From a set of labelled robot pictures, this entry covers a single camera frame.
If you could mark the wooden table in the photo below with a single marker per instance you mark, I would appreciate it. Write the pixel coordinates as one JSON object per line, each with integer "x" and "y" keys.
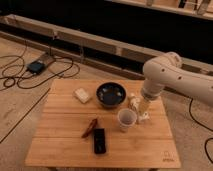
{"x": 58, "y": 140}

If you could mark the black rectangular case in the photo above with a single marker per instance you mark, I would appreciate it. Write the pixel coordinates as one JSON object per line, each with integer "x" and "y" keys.
{"x": 99, "y": 141}

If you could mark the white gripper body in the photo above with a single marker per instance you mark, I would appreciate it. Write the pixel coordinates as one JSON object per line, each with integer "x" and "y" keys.
{"x": 144, "y": 105}

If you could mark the red chili pepper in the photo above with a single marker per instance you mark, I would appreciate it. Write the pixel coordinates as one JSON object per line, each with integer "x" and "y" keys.
{"x": 90, "y": 128}

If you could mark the dark ceramic bowl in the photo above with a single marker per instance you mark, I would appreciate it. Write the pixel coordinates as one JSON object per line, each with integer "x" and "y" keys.
{"x": 110, "y": 94}

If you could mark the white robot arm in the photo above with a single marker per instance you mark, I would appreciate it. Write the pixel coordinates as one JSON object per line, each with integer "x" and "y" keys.
{"x": 166, "y": 71}

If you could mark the white rectangular block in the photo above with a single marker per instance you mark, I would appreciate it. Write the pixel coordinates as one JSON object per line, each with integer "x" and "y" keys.
{"x": 82, "y": 95}

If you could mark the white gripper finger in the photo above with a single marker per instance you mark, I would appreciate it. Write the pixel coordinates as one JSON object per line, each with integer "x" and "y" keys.
{"x": 142, "y": 117}
{"x": 133, "y": 102}

